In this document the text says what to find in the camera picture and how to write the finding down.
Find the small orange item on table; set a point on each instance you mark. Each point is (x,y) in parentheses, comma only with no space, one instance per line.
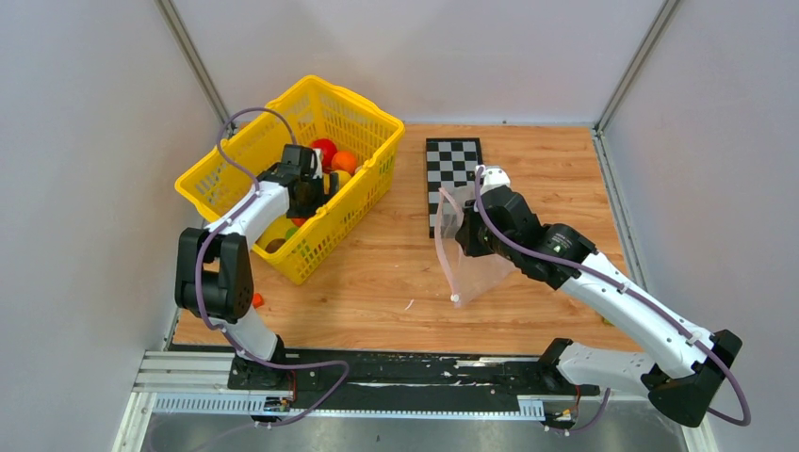
(258,301)

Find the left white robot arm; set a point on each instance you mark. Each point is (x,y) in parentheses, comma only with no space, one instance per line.
(214,278)

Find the red apple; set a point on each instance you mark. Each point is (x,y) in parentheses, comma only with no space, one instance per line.
(327,149)

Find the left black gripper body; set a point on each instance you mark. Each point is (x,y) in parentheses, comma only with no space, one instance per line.
(316,196)

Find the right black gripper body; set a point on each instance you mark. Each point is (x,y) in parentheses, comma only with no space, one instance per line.
(476,240)

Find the yellow lemon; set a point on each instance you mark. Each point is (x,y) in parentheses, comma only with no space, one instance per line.
(341,177)

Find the brown kiwi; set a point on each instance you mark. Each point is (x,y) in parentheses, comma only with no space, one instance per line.
(274,245)

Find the yellow plastic basket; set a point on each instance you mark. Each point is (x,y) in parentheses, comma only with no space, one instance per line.
(306,232)

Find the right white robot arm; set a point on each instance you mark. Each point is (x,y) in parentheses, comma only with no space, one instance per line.
(679,366)

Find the black white checkerboard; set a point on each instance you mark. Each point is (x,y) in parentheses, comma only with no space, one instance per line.
(449,163)

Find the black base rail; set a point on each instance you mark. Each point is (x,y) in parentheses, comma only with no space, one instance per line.
(362,384)

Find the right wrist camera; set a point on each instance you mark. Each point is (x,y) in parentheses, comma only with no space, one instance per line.
(490,177)

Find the orange tangerine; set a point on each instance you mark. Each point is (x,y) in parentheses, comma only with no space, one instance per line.
(344,161)

